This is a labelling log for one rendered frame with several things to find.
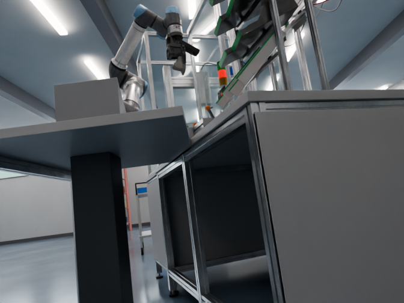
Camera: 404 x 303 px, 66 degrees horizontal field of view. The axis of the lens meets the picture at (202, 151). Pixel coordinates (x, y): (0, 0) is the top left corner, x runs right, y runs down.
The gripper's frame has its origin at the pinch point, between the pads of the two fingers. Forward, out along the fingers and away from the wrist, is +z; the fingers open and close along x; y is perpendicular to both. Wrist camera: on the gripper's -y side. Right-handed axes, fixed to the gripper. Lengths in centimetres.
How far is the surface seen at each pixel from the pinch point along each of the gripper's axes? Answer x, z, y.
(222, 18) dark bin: 27.9, -12.5, -11.3
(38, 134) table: 45, 40, 60
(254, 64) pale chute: 43.7, 16.3, -13.9
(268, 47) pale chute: 45, 10, -20
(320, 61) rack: 48, 17, -40
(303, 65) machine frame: -65, -38, -128
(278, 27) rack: 48, 4, -24
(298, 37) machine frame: -65, -64, -128
